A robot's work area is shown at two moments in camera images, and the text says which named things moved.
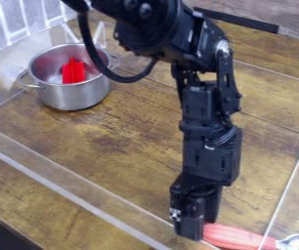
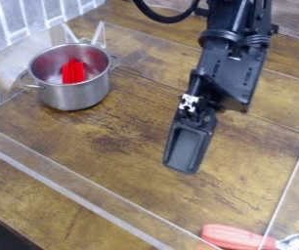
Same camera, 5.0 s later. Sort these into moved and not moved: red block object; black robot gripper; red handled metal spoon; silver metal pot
Moved: black robot gripper
Not moved: silver metal pot; red handled metal spoon; red block object
